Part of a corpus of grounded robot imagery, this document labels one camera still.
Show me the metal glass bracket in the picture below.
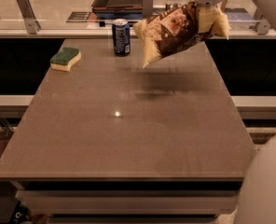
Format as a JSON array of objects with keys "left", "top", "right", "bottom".
[
  {"left": 143, "top": 0, "right": 153, "bottom": 18},
  {"left": 255, "top": 15, "right": 270, "bottom": 35},
  {"left": 16, "top": 0, "right": 40, "bottom": 35}
]

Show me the right metal glass bracket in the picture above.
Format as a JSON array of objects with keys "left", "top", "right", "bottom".
[{"left": 255, "top": 15, "right": 270, "bottom": 35}]

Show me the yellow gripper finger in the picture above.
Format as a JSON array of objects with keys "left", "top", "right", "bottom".
[
  {"left": 197, "top": 6, "right": 219, "bottom": 34},
  {"left": 211, "top": 11, "right": 229, "bottom": 38}
]

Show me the blue pepsi can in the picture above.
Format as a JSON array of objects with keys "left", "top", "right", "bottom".
[{"left": 112, "top": 19, "right": 131, "bottom": 56}]

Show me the green yellow sponge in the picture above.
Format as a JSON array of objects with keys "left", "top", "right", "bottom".
[{"left": 50, "top": 47, "right": 81, "bottom": 72}]

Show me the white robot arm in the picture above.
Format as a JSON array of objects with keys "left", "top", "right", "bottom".
[{"left": 234, "top": 0, "right": 276, "bottom": 224}]

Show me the left metal glass bracket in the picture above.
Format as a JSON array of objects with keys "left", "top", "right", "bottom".
[{"left": 16, "top": 0, "right": 40, "bottom": 35}]

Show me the middle metal glass bracket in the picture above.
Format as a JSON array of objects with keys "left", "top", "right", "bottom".
[{"left": 143, "top": 0, "right": 153, "bottom": 18}]

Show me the brown sea salt chip bag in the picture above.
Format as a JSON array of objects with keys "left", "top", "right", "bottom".
[{"left": 133, "top": 1, "right": 214, "bottom": 68}]

